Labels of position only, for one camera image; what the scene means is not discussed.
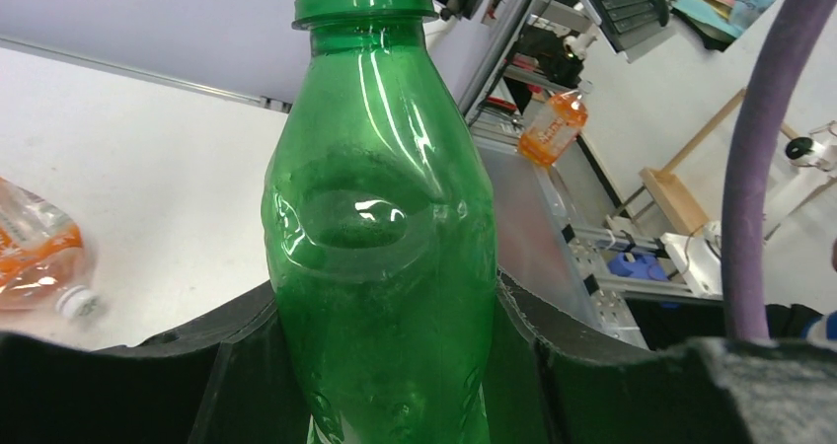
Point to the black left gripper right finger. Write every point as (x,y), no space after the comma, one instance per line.
(553,379)

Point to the black keyboard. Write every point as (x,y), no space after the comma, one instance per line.
(631,27)

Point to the orange drink bottle background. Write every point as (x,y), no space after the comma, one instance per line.
(555,126)

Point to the aluminium table edge rail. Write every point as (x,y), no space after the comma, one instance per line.
(263,102)

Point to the green plastic bottle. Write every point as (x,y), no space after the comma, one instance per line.
(380,234)

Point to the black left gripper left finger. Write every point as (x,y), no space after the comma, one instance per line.
(223,377)

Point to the orange label plastic bottle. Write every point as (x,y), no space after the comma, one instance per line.
(45,263)

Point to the wooden frame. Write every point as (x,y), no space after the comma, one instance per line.
(686,189)

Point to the blue object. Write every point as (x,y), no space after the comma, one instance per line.
(637,266)

